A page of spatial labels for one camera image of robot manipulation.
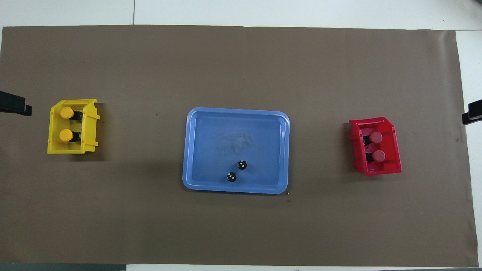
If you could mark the yellow push button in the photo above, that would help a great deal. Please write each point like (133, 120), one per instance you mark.
(66, 135)
(67, 112)

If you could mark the red plastic bin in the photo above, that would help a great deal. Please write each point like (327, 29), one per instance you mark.
(391, 165)

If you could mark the yellow plastic bin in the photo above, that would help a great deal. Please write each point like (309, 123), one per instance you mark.
(90, 128)

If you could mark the brown paper mat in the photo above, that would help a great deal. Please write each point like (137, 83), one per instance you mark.
(150, 226)

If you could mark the red push button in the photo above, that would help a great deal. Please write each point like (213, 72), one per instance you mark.
(375, 137)
(378, 155)

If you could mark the blue plastic tray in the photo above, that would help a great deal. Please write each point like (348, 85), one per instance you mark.
(211, 143)

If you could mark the small black cylinder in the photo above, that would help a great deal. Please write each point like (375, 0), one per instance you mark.
(242, 165)
(231, 177)

